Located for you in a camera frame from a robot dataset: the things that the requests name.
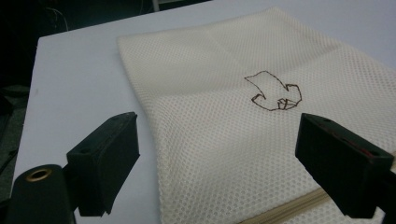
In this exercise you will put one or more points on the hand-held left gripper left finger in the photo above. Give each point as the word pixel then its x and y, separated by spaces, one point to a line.
pixel 102 161

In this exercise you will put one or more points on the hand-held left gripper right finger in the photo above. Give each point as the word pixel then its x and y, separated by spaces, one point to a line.
pixel 339 161

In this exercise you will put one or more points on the cream mesh laundry bag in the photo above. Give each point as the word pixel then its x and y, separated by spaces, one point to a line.
pixel 249 130

